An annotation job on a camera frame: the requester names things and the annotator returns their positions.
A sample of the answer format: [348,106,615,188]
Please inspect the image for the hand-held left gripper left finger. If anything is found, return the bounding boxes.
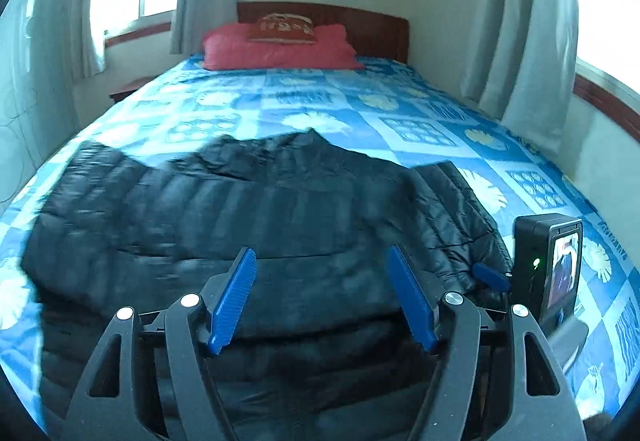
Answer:
[60,247,258,441]

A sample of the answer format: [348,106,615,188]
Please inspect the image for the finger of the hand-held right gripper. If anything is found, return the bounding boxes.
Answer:
[472,262,512,295]

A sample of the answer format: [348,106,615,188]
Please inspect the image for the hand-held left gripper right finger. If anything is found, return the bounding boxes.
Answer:
[388,244,587,441]

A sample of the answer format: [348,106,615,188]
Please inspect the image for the black puffer jacket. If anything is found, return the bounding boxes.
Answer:
[20,128,516,441]

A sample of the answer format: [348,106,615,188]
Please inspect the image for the blue patterned bedsheet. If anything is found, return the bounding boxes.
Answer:
[0,54,640,441]

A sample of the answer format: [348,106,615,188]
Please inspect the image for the wooden nightstand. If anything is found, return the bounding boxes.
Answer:
[109,76,157,105]

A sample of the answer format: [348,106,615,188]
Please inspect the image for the red pillow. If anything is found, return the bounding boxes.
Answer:
[201,21,366,71]

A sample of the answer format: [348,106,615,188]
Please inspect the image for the wooden headboard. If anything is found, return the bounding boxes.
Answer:
[236,1,411,65]

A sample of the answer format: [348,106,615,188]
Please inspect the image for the small printed cushion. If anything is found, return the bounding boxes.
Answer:
[246,12,318,45]

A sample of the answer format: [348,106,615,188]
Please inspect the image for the glass door wardrobe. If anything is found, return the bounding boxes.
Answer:
[0,0,82,204]

